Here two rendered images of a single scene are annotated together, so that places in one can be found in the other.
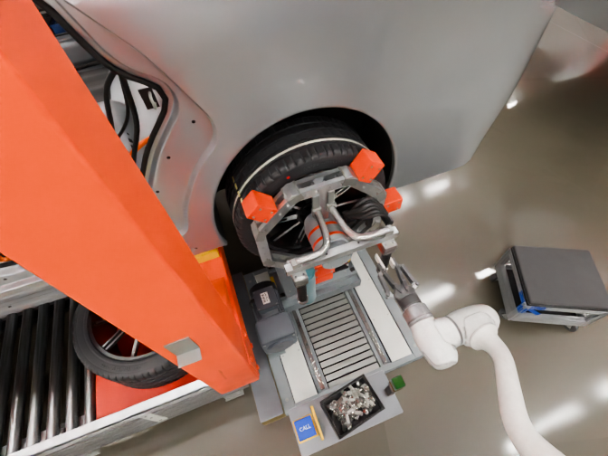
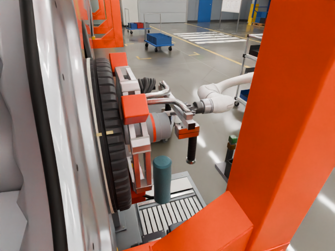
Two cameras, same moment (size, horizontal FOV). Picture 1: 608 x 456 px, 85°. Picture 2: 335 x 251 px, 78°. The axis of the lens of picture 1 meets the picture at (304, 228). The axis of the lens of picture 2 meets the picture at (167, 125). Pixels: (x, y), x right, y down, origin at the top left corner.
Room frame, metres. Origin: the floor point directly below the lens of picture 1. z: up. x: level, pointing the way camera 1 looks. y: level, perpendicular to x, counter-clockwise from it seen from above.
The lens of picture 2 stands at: (0.64, 0.73, 1.38)
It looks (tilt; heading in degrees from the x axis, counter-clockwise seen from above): 32 degrees down; 269
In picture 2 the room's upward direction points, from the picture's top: 1 degrees clockwise
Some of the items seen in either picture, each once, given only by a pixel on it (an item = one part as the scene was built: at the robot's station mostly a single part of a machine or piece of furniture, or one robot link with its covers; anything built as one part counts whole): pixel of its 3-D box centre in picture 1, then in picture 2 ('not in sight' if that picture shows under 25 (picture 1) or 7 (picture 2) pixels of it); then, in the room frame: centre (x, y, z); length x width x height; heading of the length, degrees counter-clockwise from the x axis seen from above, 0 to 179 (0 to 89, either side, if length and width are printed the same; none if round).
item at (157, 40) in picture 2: not in sight; (158, 32); (0.79, -6.07, 0.48); 1.00 x 0.61 x 0.96; 113
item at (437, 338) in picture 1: (438, 342); (220, 103); (0.29, -0.41, 0.83); 0.16 x 0.13 x 0.11; 17
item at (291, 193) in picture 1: (320, 224); (130, 130); (0.79, -0.07, 0.85); 0.54 x 0.07 x 0.54; 107
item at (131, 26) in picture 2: not in sight; (137, 21); (1.77, -9.54, 0.48); 1.00 x 0.61 x 0.96; 24
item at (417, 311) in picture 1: (416, 314); (205, 106); (0.39, -0.36, 0.83); 0.09 x 0.06 x 0.09; 107
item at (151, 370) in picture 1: (153, 313); not in sight; (0.66, 0.79, 0.39); 0.66 x 0.66 x 0.24
